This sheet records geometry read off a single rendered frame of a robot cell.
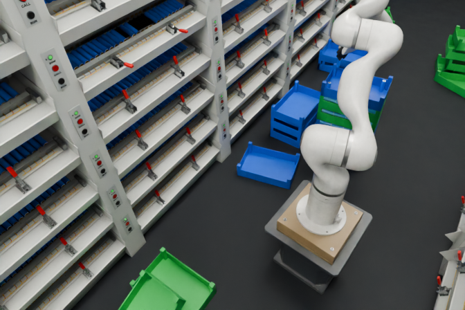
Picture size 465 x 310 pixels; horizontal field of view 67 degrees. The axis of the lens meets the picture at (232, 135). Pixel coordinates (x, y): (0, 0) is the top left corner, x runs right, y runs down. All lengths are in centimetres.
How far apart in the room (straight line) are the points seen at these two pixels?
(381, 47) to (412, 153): 114
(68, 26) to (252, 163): 128
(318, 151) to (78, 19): 80
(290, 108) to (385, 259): 95
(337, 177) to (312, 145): 17
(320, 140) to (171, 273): 94
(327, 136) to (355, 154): 10
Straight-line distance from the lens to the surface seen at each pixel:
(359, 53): 286
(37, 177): 124
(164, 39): 135
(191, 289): 165
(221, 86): 173
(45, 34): 106
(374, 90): 196
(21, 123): 113
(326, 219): 136
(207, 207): 185
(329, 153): 111
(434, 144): 237
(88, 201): 138
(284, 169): 200
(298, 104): 217
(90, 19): 113
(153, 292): 159
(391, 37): 124
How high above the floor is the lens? 151
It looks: 44 degrees down
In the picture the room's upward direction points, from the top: 4 degrees counter-clockwise
